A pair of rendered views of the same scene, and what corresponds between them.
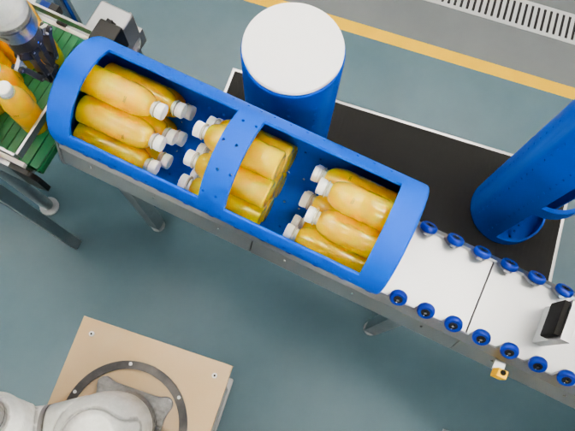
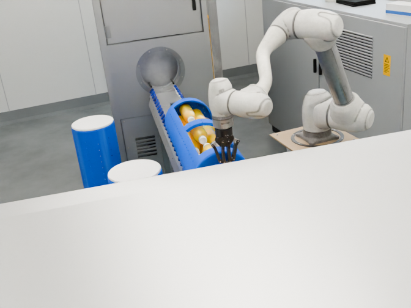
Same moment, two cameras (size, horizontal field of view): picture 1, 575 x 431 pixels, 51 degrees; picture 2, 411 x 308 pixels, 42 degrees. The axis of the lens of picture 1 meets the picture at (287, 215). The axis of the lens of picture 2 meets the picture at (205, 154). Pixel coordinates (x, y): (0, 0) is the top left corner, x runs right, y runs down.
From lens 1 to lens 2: 3.00 m
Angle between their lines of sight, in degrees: 74
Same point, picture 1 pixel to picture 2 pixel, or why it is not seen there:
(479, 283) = not seen: hidden behind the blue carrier
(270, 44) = (139, 173)
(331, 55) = (128, 163)
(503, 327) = not seen: hidden behind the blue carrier
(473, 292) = not seen: hidden behind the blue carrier
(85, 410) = (312, 95)
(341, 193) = (190, 112)
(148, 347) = (289, 144)
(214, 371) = (276, 135)
